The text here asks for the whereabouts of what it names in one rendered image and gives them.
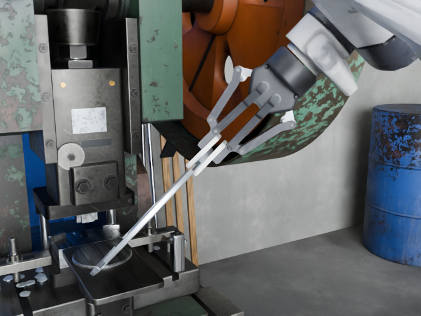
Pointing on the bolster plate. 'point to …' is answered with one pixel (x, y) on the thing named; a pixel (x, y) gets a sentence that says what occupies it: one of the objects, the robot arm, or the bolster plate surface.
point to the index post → (177, 251)
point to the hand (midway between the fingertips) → (207, 154)
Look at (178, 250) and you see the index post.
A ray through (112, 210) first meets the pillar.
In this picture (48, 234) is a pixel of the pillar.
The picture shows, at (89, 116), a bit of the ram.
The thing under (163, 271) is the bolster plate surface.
